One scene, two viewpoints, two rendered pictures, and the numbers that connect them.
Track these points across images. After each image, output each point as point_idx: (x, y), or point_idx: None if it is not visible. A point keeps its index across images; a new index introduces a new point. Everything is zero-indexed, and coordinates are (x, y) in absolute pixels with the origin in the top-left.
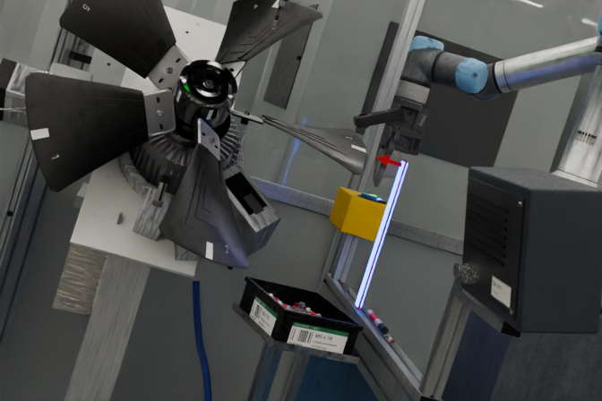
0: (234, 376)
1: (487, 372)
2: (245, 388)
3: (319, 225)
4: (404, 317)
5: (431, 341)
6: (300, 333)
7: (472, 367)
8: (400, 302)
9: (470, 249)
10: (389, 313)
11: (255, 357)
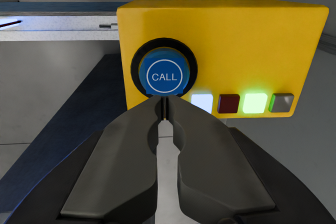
0: None
1: (48, 142)
2: None
3: None
4: (309, 129)
5: (291, 143)
6: None
7: (79, 137)
8: (321, 130)
9: None
10: (314, 116)
11: None
